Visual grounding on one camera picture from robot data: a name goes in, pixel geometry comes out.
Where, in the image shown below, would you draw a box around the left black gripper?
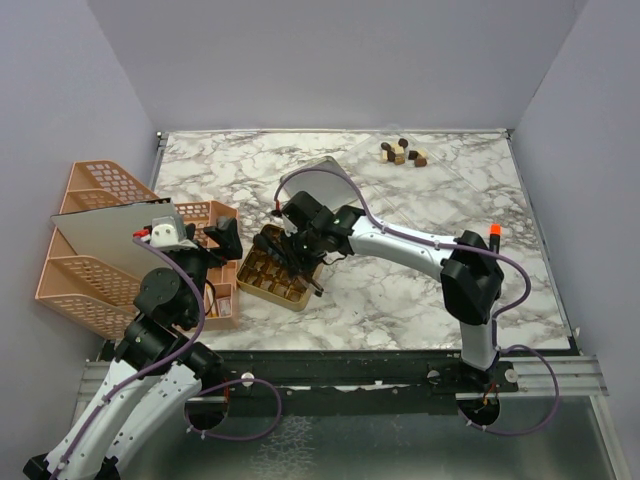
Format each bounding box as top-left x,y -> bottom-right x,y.
167,217 -> 242,324

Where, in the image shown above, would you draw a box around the black metal tongs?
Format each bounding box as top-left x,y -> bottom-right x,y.
253,233 -> 296,269

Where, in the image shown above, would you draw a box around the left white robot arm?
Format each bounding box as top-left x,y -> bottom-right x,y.
23,214 -> 243,479

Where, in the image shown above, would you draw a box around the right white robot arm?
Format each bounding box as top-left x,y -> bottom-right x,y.
281,203 -> 504,391

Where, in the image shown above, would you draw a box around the gold chocolate box tray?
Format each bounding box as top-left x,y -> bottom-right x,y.
236,224 -> 324,312

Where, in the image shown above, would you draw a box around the peach desk organizer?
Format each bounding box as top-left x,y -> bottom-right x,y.
176,200 -> 239,331

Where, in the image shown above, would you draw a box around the silver tin lid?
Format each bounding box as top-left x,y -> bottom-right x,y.
280,156 -> 359,212

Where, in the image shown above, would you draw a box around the white board sheet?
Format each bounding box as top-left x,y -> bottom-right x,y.
51,199 -> 176,280

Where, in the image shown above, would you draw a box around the peach mesh file rack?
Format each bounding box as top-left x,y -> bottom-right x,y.
35,160 -> 180,340

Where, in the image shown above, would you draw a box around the orange black marker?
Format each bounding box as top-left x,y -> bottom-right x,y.
489,224 -> 502,253

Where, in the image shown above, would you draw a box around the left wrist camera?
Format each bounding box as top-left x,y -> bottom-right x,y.
133,214 -> 197,251

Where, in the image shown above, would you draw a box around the black mounting rail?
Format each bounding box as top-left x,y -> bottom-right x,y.
84,349 -> 611,416

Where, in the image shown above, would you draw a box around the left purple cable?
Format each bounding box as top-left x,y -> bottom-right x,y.
47,234 -> 282,480

